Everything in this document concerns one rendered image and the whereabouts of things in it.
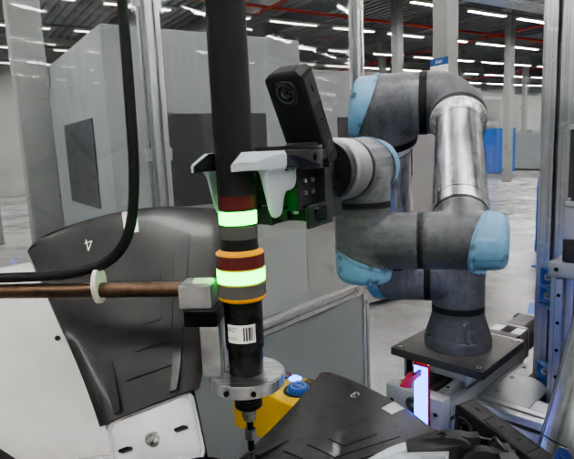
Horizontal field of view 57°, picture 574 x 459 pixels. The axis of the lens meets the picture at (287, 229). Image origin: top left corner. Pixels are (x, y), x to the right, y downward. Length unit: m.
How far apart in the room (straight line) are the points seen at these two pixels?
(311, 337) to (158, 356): 1.25
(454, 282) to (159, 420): 0.82
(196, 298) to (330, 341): 1.40
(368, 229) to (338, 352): 1.26
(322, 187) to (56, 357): 0.44
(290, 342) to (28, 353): 1.04
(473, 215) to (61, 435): 0.58
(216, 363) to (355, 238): 0.28
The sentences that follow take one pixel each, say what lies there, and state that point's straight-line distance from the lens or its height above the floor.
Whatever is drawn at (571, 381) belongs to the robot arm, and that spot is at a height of 1.23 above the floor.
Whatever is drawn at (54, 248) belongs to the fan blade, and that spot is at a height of 1.41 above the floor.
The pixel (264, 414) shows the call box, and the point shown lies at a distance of 1.01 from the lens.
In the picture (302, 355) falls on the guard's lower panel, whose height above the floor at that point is 0.84.
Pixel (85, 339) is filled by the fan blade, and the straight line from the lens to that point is 0.59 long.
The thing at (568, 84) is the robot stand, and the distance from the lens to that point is 1.29.
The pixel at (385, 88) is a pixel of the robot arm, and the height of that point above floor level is 1.61.
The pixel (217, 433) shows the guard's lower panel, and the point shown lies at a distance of 1.55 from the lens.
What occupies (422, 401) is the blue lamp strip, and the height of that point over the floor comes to 1.14.
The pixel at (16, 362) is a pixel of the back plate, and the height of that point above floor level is 1.26.
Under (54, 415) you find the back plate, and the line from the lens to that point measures 0.75.
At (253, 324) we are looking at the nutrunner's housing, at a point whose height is 1.36.
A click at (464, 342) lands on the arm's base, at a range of 1.25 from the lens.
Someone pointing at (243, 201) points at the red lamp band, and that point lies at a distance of 0.45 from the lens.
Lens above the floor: 1.51
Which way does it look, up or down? 9 degrees down
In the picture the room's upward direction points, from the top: 3 degrees counter-clockwise
